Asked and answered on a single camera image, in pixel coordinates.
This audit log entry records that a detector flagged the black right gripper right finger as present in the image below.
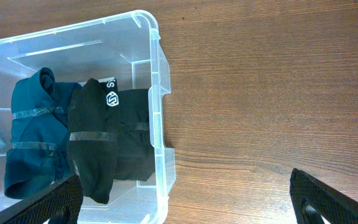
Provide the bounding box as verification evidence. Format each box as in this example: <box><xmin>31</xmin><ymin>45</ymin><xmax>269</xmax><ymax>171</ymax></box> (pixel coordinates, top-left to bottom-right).
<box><xmin>290</xmin><ymin>169</ymin><xmax>358</xmax><ymax>224</ymax></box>

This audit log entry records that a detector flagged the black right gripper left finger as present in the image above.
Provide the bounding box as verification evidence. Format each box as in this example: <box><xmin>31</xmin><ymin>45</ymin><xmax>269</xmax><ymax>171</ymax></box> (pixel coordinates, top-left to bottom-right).
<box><xmin>0</xmin><ymin>175</ymin><xmax>83</xmax><ymax>224</ymax></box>

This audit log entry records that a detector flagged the dark blue garment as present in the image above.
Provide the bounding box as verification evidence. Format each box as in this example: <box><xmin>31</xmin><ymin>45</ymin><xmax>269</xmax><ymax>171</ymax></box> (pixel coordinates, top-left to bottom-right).
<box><xmin>4</xmin><ymin>67</ymin><xmax>81</xmax><ymax>199</ymax></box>

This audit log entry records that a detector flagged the black garment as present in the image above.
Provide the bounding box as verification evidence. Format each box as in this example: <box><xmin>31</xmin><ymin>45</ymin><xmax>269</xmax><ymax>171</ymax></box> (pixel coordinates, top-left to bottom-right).
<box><xmin>67</xmin><ymin>78</ymin><xmax>120</xmax><ymax>204</ymax></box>
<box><xmin>114</xmin><ymin>89</ymin><xmax>155</xmax><ymax>182</ymax></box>

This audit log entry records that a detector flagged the clear plastic storage container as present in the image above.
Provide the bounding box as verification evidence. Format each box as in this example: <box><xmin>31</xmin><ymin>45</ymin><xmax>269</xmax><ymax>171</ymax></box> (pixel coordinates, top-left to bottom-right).
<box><xmin>0</xmin><ymin>10</ymin><xmax>176</xmax><ymax>223</ymax></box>

